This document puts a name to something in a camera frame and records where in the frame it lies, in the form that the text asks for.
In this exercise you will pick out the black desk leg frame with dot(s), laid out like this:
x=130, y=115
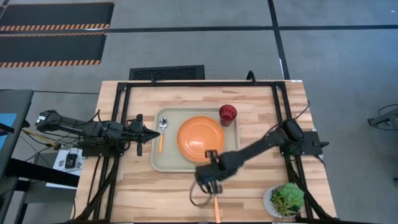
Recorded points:
x=40, y=172

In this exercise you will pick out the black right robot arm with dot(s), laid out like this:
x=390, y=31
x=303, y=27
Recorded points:
x=258, y=146

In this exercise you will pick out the white paper sheet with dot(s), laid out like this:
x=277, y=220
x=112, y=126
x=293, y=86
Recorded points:
x=60, y=157

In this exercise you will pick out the grey chair base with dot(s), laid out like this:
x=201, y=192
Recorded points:
x=385, y=119

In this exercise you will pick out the blue flat panel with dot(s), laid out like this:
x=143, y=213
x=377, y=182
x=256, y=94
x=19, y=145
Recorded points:
x=6, y=124

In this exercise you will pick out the black perforated floor panel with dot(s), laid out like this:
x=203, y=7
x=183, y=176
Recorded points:
x=168, y=73

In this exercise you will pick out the small black device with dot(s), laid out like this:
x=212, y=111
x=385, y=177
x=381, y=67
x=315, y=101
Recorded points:
x=70, y=160

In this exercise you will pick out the dark grey desk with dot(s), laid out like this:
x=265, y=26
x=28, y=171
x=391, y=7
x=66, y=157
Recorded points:
x=18, y=102

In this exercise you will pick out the black aluminium rig frame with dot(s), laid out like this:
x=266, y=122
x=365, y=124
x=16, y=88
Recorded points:
x=202, y=84

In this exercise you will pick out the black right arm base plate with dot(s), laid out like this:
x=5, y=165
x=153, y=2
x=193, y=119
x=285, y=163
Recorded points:
x=311, y=140

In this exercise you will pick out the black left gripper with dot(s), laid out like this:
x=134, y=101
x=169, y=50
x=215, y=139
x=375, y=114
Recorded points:
x=139, y=124

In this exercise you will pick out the black hazard-striped floor mat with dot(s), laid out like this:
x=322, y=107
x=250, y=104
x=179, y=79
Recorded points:
x=49, y=48
x=56, y=14

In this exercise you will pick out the red plastic cup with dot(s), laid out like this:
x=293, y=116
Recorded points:
x=228, y=112

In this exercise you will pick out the orange plate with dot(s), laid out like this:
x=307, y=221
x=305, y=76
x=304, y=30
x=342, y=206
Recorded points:
x=199, y=137

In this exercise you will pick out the beige plastic tray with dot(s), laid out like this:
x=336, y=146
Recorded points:
x=169, y=161

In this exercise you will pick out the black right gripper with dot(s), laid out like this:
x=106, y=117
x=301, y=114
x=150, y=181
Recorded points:
x=214, y=172

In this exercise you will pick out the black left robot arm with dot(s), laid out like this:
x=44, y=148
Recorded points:
x=71, y=127

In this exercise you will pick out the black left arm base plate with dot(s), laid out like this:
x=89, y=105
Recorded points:
x=93, y=152

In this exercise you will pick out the green succulent in white pot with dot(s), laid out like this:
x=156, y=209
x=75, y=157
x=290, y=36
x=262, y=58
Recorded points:
x=287, y=199

